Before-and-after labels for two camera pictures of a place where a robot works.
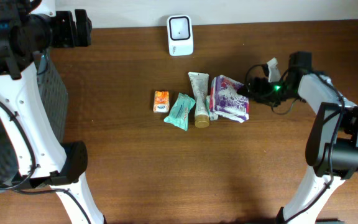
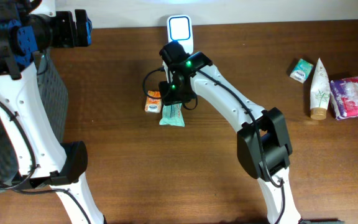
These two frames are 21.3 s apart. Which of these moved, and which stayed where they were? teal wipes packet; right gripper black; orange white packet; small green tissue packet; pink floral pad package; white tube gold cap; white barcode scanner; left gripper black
Moved: right gripper black; small green tissue packet; orange white packet; white tube gold cap; pink floral pad package; teal wipes packet
Stayed: left gripper black; white barcode scanner
